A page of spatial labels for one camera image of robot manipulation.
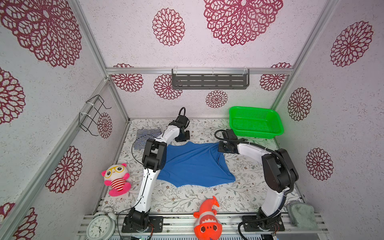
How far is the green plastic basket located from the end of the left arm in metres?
0.37

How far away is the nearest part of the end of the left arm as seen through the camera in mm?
831

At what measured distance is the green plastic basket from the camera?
45.0 inches

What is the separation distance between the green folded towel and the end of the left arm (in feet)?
2.28

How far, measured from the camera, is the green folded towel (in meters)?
0.74
